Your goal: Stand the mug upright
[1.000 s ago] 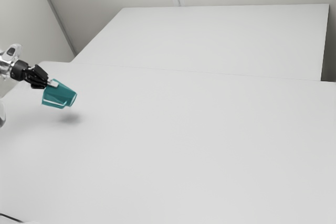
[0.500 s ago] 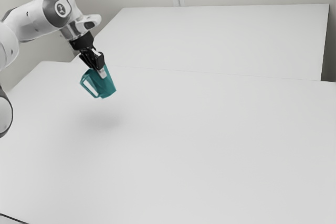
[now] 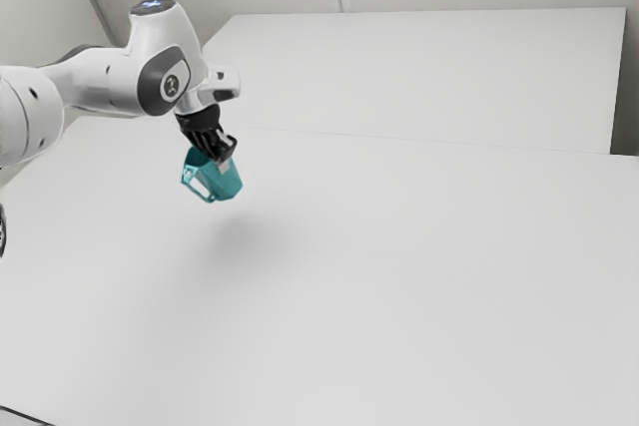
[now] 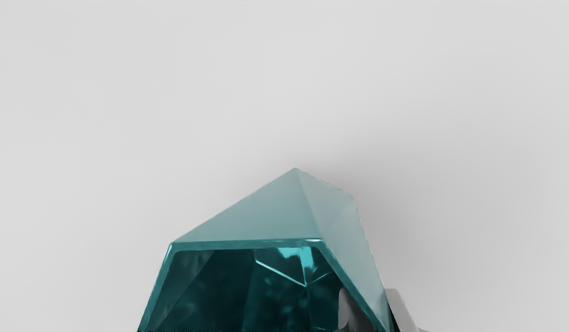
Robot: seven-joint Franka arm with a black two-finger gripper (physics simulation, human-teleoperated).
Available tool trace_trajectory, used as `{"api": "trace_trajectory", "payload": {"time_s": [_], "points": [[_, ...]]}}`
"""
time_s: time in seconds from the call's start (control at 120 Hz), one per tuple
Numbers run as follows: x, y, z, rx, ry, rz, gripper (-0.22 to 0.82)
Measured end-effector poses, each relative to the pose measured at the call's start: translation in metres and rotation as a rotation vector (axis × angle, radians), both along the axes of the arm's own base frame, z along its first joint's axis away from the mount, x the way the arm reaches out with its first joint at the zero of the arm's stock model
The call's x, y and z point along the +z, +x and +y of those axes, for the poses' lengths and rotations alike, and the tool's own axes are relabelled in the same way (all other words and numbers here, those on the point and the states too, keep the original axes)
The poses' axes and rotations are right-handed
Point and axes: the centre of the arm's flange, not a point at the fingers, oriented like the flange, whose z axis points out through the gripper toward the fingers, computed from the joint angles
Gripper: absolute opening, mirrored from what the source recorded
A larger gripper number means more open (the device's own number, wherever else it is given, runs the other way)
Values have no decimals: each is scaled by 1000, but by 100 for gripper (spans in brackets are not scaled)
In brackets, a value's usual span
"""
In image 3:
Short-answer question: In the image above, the teal faceted mug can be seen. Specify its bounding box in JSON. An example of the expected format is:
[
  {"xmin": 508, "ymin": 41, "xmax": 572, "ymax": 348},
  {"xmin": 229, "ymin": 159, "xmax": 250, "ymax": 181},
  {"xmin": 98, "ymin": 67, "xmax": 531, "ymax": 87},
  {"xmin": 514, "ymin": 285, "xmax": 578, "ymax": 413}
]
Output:
[{"xmin": 180, "ymin": 146, "xmax": 246, "ymax": 206}]

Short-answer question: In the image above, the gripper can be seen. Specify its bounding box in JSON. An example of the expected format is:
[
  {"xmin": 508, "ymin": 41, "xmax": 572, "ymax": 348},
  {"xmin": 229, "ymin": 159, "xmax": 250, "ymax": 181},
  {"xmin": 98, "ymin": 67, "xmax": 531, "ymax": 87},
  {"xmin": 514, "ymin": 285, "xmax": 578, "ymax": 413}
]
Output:
[{"xmin": 173, "ymin": 104, "xmax": 240, "ymax": 174}]

